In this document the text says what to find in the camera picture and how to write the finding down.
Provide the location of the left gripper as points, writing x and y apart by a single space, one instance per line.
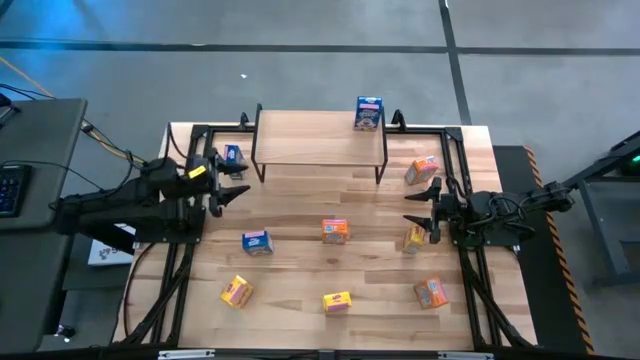
202 185

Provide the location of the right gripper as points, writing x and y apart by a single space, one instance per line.
436 215

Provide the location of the blue Frosted Flakes cereal box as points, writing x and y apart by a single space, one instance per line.
231 152
368 113
257 244

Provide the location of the yellow Corn Pops cereal box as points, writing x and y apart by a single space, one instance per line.
237 291
336 302
414 240

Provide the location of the orange Mini-Wheats cereal box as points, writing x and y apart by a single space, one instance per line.
431 293
335 232
422 171

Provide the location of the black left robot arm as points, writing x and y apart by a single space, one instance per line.
115 205

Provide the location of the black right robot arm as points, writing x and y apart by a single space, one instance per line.
500 205

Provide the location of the wooden shelf black metal legs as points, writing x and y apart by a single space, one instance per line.
310 140

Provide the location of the black clamp knob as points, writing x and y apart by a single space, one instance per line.
244 120
398 121

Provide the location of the black mat hazard-striped edge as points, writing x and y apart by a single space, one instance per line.
540 280

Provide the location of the white paper sheet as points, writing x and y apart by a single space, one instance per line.
107 252

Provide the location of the grey metal stand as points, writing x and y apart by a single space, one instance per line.
600 225

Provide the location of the grey desk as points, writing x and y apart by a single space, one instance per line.
45 135
30 290

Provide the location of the black box green light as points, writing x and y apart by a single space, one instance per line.
631 160

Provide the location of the black keyboard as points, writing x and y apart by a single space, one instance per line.
12 190

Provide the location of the small black caster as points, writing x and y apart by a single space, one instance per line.
65 331

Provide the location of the black metal table frame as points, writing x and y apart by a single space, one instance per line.
454 134

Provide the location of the silver metal bracket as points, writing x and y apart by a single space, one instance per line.
467 356
186 354

